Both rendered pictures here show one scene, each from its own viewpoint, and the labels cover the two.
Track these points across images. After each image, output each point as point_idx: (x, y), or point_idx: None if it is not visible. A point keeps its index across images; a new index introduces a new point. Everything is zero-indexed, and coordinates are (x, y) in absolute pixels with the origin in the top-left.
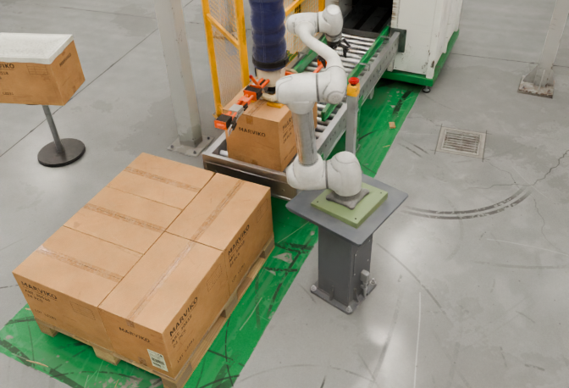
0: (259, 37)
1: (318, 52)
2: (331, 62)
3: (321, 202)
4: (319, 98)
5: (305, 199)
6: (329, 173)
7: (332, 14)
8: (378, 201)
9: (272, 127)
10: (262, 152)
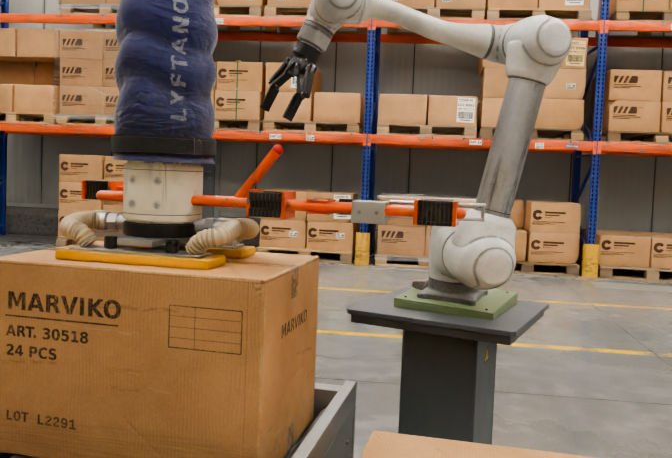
0: (209, 63)
1: (432, 23)
2: (475, 24)
3: (484, 307)
4: None
5: (480, 322)
6: None
7: None
8: None
9: (314, 279)
10: (300, 382)
